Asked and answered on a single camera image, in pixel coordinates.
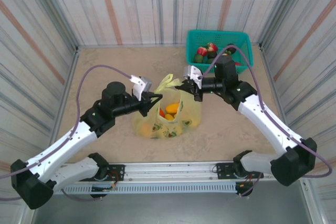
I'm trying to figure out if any round fake orange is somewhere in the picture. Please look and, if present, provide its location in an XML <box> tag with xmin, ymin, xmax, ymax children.
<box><xmin>139</xmin><ymin>123</ymin><xmax>153</xmax><ymax>137</ymax></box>

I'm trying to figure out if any yellow avocado print plastic bag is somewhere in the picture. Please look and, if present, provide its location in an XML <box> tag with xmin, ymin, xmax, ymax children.
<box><xmin>132</xmin><ymin>73</ymin><xmax>202</xmax><ymax>140</ymax></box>

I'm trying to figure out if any teal plastic mesh basket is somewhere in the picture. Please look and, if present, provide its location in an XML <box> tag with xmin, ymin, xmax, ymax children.
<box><xmin>186</xmin><ymin>29</ymin><xmax>255</xmax><ymax>74</ymax></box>

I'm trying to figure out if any grey metal sheet panel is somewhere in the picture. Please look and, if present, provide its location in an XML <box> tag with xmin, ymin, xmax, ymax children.
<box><xmin>31</xmin><ymin>194</ymin><xmax>314</xmax><ymax>224</ymax></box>

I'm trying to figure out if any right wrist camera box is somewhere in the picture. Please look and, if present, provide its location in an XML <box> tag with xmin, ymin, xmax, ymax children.
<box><xmin>183</xmin><ymin>65</ymin><xmax>204</xmax><ymax>89</ymax></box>

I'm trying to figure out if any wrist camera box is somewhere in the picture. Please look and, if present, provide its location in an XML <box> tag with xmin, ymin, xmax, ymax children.
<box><xmin>183</xmin><ymin>65</ymin><xmax>204</xmax><ymax>89</ymax></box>
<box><xmin>130</xmin><ymin>74</ymin><xmax>153</xmax><ymax>101</ymax></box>

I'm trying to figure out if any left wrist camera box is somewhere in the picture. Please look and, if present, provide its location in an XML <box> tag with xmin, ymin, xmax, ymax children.
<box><xmin>130</xmin><ymin>74</ymin><xmax>153</xmax><ymax>101</ymax></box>

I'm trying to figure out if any aluminium mounting rail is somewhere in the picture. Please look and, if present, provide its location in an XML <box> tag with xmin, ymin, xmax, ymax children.
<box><xmin>52</xmin><ymin>159</ymin><xmax>313</xmax><ymax>184</ymax></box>

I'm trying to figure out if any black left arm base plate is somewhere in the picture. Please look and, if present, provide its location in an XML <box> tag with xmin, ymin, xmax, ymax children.
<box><xmin>89</xmin><ymin>164</ymin><xmax>125</xmax><ymax>182</ymax></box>

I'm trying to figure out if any thin red wire bundle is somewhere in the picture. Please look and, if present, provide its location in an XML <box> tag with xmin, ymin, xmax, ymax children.
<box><xmin>109</xmin><ymin>170</ymin><xmax>118</xmax><ymax>191</ymax></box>
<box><xmin>239</xmin><ymin>173</ymin><xmax>255</xmax><ymax>188</ymax></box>

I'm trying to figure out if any white slotted cable duct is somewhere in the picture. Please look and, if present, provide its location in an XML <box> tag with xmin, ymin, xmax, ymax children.
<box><xmin>52</xmin><ymin>183</ymin><xmax>238</xmax><ymax>195</ymax></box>

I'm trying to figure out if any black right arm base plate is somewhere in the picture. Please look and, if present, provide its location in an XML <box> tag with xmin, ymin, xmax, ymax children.
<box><xmin>216</xmin><ymin>161</ymin><xmax>264</xmax><ymax>180</ymax></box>

